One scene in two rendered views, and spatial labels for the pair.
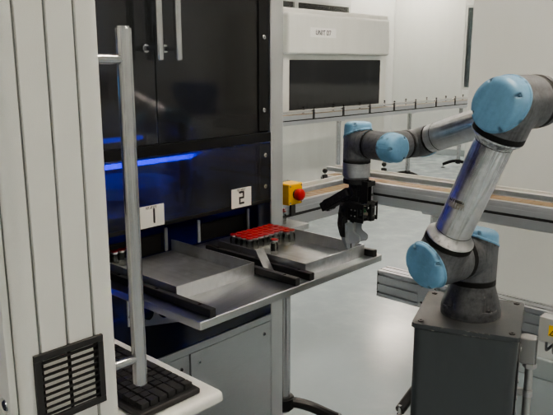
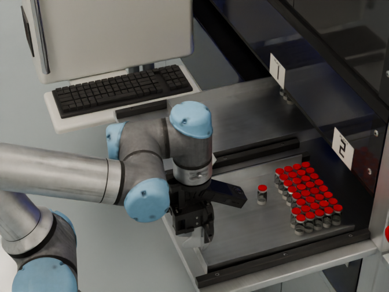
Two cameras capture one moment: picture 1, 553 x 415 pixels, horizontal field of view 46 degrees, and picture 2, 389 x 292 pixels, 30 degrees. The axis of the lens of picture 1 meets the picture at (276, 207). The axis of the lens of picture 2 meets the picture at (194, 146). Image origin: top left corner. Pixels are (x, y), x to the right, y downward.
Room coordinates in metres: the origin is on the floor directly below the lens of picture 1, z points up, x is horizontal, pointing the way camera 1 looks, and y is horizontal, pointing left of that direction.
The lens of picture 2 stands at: (2.28, -1.15, 2.03)
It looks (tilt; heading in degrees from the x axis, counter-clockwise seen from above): 39 degrees down; 118
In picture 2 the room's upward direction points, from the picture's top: 1 degrees counter-clockwise
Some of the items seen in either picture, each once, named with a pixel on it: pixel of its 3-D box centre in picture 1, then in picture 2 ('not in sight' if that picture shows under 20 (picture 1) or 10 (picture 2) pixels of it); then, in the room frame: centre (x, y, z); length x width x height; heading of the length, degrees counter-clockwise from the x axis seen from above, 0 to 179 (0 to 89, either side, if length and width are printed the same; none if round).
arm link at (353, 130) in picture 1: (358, 142); (190, 134); (1.77, -0.22, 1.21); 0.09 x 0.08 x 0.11; 37
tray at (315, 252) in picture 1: (290, 248); (258, 211); (1.84, -0.04, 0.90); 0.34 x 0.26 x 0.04; 47
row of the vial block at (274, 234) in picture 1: (268, 240); (293, 199); (1.90, 0.02, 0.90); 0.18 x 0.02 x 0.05; 137
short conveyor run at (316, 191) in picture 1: (309, 196); not in sight; (2.49, -0.13, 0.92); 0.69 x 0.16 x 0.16; 138
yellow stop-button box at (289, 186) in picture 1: (288, 193); not in sight; (2.18, -0.04, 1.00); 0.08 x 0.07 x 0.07; 48
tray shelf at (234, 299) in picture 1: (239, 267); (243, 170); (1.75, 0.10, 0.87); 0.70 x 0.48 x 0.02; 138
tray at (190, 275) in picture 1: (174, 266); (243, 117); (1.67, 0.27, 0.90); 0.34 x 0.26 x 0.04; 48
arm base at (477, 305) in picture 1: (471, 294); not in sight; (1.61, -0.50, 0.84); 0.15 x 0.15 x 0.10
